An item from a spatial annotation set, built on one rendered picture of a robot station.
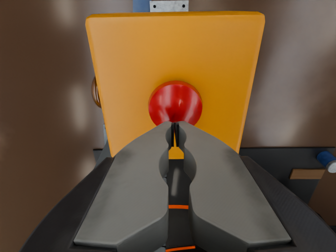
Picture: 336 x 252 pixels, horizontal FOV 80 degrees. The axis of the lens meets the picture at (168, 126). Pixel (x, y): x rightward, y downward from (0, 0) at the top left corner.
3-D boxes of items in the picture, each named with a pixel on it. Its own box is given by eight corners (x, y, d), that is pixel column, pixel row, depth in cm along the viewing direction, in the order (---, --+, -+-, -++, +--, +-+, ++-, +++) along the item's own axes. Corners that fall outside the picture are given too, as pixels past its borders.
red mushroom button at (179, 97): (202, 75, 15) (207, 84, 13) (199, 123, 17) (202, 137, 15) (147, 76, 15) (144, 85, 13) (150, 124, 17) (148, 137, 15)
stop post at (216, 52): (188, 0, 104) (376, -83, 10) (187, 42, 114) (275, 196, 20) (149, 0, 104) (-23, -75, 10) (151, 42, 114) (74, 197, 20)
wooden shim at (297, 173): (324, 168, 159) (325, 169, 158) (319, 177, 164) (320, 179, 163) (292, 168, 159) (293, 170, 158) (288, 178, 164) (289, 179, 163)
